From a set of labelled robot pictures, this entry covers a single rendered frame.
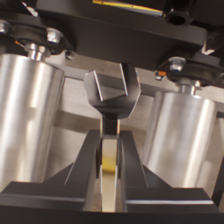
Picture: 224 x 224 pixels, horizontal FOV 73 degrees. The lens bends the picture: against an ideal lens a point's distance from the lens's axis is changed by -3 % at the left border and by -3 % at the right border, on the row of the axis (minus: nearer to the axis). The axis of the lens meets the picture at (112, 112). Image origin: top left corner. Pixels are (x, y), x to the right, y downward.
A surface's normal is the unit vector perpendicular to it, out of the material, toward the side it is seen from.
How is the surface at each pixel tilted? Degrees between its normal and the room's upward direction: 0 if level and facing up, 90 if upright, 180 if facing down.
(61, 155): 0
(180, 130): 20
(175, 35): 0
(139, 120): 0
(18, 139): 25
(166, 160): 31
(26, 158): 42
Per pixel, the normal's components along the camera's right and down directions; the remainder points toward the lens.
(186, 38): -0.01, 0.04
